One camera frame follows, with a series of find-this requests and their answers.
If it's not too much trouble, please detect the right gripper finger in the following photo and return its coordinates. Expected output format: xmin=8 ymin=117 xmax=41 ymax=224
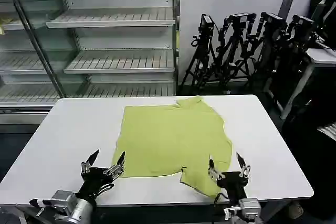
xmin=208 ymin=158 xmax=224 ymax=180
xmin=236 ymin=152 xmax=251 ymax=179

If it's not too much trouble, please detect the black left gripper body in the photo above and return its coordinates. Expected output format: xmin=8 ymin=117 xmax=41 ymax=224
xmin=75 ymin=166 xmax=115 ymax=201

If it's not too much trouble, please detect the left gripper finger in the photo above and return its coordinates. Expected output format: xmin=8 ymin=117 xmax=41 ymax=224
xmin=80 ymin=148 xmax=100 ymax=175
xmin=103 ymin=151 xmax=126 ymax=180

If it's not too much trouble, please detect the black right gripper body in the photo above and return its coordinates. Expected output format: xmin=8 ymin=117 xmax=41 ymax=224
xmin=216 ymin=171 xmax=249 ymax=201

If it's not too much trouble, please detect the yellow-green shirt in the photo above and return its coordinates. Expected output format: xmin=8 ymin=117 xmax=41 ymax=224
xmin=111 ymin=95 xmax=234 ymax=199

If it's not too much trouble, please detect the black chair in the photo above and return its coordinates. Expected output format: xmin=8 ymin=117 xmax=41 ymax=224
xmin=282 ymin=98 xmax=336 ymax=198

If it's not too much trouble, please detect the grey metal shelving unit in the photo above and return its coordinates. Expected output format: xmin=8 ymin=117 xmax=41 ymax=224
xmin=0 ymin=0 xmax=181 ymax=125

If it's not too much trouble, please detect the small white side table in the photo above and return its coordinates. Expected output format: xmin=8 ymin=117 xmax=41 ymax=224
xmin=264 ymin=47 xmax=336 ymax=120

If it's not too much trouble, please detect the black monitor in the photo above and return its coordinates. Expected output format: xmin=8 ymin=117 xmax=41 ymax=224
xmin=310 ymin=0 xmax=336 ymax=49

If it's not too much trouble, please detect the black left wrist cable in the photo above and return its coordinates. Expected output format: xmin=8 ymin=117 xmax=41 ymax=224
xmin=96 ymin=181 xmax=115 ymax=197

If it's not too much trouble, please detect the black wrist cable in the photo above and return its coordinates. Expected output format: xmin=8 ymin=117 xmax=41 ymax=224
xmin=213 ymin=191 xmax=229 ymax=210
xmin=96 ymin=181 xmax=115 ymax=197

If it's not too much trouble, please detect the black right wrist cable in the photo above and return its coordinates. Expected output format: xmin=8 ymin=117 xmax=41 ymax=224
xmin=213 ymin=191 xmax=229 ymax=210

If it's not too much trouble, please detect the black camera tripod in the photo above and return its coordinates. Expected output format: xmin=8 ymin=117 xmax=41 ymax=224
xmin=285 ymin=15 xmax=320 ymax=83
xmin=214 ymin=12 xmax=257 ymax=91
xmin=180 ymin=13 xmax=219 ymax=91
xmin=245 ymin=11 xmax=288 ymax=96

